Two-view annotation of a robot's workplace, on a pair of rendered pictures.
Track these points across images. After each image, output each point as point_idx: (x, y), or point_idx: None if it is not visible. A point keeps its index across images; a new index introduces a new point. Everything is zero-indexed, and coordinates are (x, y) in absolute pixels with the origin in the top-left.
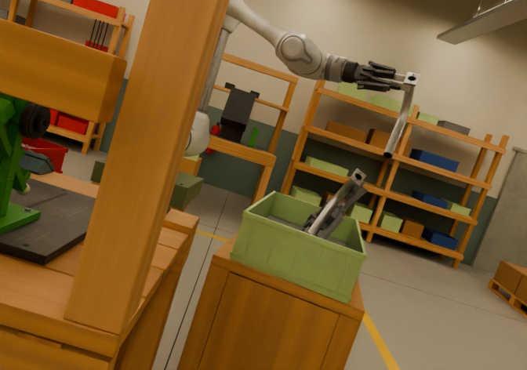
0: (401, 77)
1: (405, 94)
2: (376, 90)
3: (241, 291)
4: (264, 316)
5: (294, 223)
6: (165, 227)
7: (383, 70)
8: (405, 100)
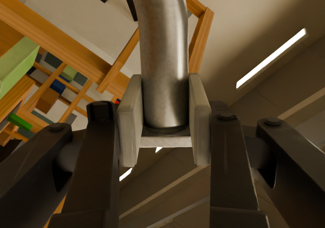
0: (191, 128)
1: (144, 42)
2: (7, 165)
3: None
4: None
5: None
6: None
7: (295, 201)
8: (134, 2)
